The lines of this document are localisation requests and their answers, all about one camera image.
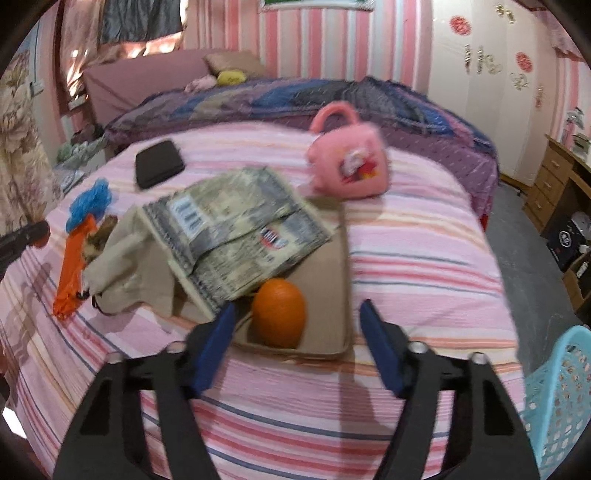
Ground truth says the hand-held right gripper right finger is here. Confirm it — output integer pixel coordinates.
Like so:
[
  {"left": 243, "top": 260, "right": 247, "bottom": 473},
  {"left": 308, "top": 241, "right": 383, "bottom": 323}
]
[{"left": 359, "top": 299, "right": 541, "bottom": 480}]

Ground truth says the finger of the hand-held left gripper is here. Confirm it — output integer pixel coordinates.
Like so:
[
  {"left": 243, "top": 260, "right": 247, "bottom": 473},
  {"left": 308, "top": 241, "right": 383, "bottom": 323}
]
[{"left": 0, "top": 220, "right": 51, "bottom": 278}]

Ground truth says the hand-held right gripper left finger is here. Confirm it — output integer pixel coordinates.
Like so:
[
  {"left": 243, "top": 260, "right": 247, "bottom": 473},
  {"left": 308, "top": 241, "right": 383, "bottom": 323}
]
[{"left": 53, "top": 302, "right": 238, "bottom": 480}]

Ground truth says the orange fruit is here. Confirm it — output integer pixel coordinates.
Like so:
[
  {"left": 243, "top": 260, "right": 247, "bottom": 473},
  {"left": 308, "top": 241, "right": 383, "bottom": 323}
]
[{"left": 252, "top": 278, "right": 308, "bottom": 350}]

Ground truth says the blue mesh ball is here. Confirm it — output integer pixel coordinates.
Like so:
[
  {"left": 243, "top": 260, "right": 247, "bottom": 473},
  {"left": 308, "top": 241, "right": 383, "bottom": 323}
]
[{"left": 65, "top": 179, "right": 113, "bottom": 233}]

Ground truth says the grey printed snack wrapper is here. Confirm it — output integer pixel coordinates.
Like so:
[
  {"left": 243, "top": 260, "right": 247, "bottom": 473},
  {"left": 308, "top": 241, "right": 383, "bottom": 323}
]
[{"left": 143, "top": 166, "right": 335, "bottom": 319}]

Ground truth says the blue plastic basket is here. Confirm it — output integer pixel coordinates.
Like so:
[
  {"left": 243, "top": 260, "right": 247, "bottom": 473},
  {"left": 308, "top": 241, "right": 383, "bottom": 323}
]
[{"left": 521, "top": 324, "right": 591, "bottom": 469}]

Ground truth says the tan phone case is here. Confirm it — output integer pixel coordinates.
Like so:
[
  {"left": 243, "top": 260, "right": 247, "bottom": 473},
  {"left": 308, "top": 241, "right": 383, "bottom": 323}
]
[{"left": 231, "top": 198, "right": 354, "bottom": 361}]

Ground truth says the pink striped bedsheet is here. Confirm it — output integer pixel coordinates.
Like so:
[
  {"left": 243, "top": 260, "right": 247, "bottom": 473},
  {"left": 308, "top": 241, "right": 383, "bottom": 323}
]
[{"left": 0, "top": 117, "right": 527, "bottom": 480}]

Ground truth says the white bedside cabinet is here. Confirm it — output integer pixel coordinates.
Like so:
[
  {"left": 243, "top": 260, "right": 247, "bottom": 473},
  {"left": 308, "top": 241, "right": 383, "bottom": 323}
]
[{"left": 53, "top": 134, "right": 109, "bottom": 195}]

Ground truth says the floral curtain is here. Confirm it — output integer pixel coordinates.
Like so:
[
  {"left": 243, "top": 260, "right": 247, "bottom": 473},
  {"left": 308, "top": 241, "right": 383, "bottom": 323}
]
[{"left": 0, "top": 48, "right": 63, "bottom": 227}]

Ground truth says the beige cloth pouch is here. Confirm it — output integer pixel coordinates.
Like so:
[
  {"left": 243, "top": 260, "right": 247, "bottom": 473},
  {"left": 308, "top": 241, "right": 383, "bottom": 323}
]
[{"left": 83, "top": 205, "right": 204, "bottom": 319}]

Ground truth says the black hard case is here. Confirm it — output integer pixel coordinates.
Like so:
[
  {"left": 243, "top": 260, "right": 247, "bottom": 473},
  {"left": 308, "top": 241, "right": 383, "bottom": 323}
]
[{"left": 135, "top": 140, "right": 185, "bottom": 190}]

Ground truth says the pink piggy bank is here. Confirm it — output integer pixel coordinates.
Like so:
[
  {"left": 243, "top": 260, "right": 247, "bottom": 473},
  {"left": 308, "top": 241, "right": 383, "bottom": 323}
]
[{"left": 308, "top": 102, "right": 389, "bottom": 199}]

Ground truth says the pink bed headboard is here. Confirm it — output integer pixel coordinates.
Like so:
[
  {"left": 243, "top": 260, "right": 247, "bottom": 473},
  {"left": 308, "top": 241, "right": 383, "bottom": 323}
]
[{"left": 82, "top": 48, "right": 218, "bottom": 127}]

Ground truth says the pink window curtain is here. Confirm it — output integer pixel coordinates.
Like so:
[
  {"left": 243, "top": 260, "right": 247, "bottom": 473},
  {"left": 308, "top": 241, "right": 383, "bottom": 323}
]
[{"left": 58, "top": 0, "right": 188, "bottom": 100}]

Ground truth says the cardboard box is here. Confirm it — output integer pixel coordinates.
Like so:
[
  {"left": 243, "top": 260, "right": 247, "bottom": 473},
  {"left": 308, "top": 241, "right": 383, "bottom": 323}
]
[{"left": 562, "top": 261, "right": 591, "bottom": 315}]

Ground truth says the black box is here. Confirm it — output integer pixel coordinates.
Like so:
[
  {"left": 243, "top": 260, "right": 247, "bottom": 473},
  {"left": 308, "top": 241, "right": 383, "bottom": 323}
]
[{"left": 546, "top": 220, "right": 591, "bottom": 273}]

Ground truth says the pink plush toy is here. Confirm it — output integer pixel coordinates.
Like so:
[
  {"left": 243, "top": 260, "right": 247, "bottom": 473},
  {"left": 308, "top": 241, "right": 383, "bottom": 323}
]
[{"left": 184, "top": 75, "right": 218, "bottom": 93}]

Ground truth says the wooden desk with drawers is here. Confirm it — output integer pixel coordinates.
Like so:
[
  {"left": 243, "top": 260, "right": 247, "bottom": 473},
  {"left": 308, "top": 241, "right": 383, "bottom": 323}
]
[{"left": 524, "top": 134, "right": 591, "bottom": 238}]

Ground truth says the purple patchwork quilt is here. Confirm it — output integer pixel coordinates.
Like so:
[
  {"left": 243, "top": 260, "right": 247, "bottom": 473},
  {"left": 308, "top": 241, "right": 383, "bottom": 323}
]
[{"left": 104, "top": 76, "right": 502, "bottom": 217}]

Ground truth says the white wardrobe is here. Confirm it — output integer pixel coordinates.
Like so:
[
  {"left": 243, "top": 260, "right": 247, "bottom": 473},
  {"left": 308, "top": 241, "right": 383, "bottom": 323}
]
[{"left": 429, "top": 0, "right": 561, "bottom": 188}]

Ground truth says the tan pillow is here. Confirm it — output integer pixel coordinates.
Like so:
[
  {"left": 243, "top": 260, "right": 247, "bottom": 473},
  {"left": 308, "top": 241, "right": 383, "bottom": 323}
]
[{"left": 204, "top": 50, "right": 269, "bottom": 78}]

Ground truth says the desk lamp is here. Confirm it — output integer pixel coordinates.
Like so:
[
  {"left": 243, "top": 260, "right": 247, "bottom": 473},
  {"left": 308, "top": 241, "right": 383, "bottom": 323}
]
[{"left": 564, "top": 107, "right": 588, "bottom": 137}]

